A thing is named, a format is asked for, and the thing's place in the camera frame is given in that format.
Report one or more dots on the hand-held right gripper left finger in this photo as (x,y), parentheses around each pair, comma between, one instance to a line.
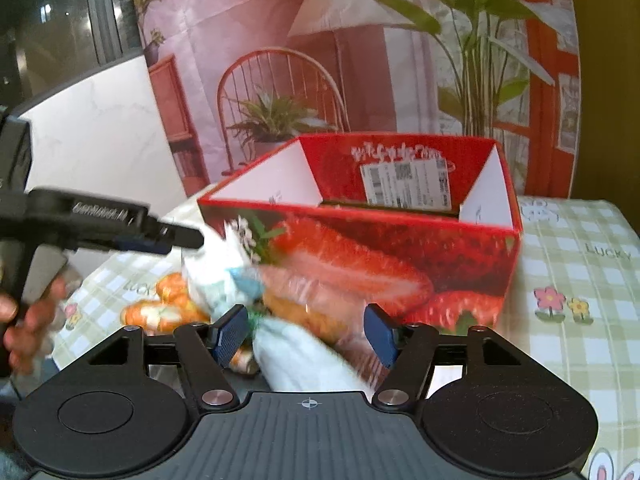
(231,332)

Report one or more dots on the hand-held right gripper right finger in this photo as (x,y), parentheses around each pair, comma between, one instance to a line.
(380,335)

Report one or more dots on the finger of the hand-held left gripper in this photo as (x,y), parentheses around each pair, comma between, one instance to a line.
(142,246)
(182,238)

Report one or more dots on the flower print plastic bag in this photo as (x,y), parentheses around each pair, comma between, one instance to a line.
(215,270)

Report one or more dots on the white soft bag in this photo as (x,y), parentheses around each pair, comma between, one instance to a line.
(305,360)

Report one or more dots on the red strawberry print cardboard box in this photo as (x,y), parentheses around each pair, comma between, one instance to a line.
(400,255)

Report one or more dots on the person's left hand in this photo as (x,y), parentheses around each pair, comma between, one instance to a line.
(35,325)

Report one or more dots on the orange carrot plush toy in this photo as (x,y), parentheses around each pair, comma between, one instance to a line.
(172,287)
(160,316)

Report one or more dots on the brown plush toy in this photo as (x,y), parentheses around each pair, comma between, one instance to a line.
(305,315)

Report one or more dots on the dark glass window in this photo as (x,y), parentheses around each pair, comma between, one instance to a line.
(55,15)

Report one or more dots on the green checkered tablecloth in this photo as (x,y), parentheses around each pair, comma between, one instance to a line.
(575,260)

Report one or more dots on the wall poster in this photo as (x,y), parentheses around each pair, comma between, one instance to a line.
(240,25)

